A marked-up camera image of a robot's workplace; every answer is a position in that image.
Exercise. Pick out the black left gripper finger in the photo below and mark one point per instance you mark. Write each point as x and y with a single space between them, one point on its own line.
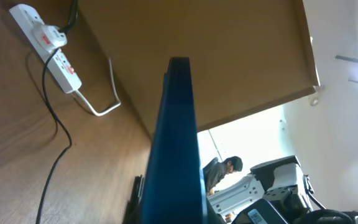
132 213

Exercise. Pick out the blue Galaxy smartphone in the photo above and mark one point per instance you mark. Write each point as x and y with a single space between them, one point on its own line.
174 186

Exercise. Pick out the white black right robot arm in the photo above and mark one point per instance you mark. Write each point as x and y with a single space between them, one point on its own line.
275 191

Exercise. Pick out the white charger plug adapter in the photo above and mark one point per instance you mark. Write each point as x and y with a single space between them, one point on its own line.
49 37

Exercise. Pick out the seated person in background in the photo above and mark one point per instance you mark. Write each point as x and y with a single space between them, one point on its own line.
215 171

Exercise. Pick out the white power strip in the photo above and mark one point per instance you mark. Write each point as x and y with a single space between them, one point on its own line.
59 66

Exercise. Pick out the white wall bracket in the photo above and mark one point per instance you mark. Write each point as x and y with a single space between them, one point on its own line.
314 98

